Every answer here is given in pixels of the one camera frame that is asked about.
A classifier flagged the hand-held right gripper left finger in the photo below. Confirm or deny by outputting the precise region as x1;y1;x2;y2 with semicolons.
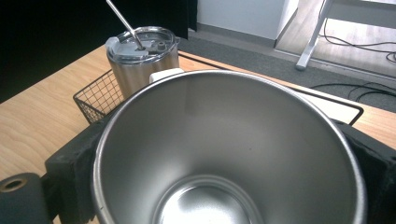
44;115;110;224

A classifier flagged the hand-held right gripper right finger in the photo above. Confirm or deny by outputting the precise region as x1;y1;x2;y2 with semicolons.
332;119;396;224

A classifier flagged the black wire mesh basket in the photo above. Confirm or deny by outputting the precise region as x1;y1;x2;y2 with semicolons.
72;51;365;126

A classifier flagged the stainless steel tumbler with lid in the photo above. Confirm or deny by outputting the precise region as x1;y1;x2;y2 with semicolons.
104;25;182;101

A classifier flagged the white mug with steel interior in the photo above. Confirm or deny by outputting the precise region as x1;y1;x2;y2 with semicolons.
91;67;369;224

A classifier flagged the metal drinking straw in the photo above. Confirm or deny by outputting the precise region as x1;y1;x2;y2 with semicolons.
105;0;146;51

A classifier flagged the dark curtain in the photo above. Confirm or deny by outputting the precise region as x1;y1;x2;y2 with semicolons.
0;0;199;105

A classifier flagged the white cabinet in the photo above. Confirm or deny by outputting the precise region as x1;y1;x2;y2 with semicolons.
196;0;300;49

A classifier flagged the long black floor cable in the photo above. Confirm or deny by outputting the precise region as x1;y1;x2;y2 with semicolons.
310;81;396;104

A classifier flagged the bundle of thin floor cables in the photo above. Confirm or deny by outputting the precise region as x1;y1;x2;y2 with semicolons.
322;18;396;64

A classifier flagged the white metal desk frame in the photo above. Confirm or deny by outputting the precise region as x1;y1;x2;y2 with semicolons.
295;0;396;72

